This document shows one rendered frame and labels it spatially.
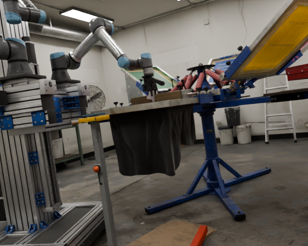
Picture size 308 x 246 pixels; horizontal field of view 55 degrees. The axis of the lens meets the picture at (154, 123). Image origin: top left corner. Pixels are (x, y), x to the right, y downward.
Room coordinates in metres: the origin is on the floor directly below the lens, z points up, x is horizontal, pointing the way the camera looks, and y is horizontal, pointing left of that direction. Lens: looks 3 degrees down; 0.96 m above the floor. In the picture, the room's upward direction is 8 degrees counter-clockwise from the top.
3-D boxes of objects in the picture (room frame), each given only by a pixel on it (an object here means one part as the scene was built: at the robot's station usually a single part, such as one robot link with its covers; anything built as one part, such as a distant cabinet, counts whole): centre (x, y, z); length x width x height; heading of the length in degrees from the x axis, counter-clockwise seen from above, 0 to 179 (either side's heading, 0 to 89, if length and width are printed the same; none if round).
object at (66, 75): (2.33, 0.68, 1.31); 0.15 x 0.15 x 0.10
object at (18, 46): (1.84, 0.79, 1.42); 0.13 x 0.12 x 0.14; 142
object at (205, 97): (2.23, -0.40, 0.97); 0.30 x 0.05 x 0.07; 150
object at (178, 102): (2.16, -0.04, 0.97); 0.79 x 0.58 x 0.04; 150
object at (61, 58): (2.34, 0.68, 1.42); 0.13 x 0.12 x 0.14; 154
